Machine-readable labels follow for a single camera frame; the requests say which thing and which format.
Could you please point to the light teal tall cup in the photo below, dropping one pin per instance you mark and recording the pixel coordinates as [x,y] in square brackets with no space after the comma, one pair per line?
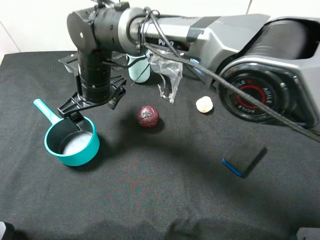
[139,71]

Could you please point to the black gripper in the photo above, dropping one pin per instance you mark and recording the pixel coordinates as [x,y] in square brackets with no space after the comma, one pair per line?
[94,87]

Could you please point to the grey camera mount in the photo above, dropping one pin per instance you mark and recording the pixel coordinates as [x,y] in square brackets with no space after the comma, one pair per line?
[71,63]

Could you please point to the dark red ball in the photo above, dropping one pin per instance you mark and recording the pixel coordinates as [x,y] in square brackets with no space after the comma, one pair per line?
[148,116]

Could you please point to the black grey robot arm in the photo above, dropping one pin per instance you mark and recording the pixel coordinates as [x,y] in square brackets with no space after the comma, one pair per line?
[264,70]

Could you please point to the black table cloth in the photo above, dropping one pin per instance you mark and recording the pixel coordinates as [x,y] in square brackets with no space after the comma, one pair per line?
[166,182]

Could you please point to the black blue sponge block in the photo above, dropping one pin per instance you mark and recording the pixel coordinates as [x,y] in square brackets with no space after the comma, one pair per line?
[243,156]

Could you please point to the teal saucepan with handle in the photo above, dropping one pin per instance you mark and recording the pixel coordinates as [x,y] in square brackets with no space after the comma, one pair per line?
[72,148]

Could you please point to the clear plastic bag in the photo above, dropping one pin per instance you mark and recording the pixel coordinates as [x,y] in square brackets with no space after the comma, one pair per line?
[171,73]

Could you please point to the cream white small toy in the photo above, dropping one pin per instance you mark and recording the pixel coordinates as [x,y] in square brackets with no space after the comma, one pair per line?
[204,105]

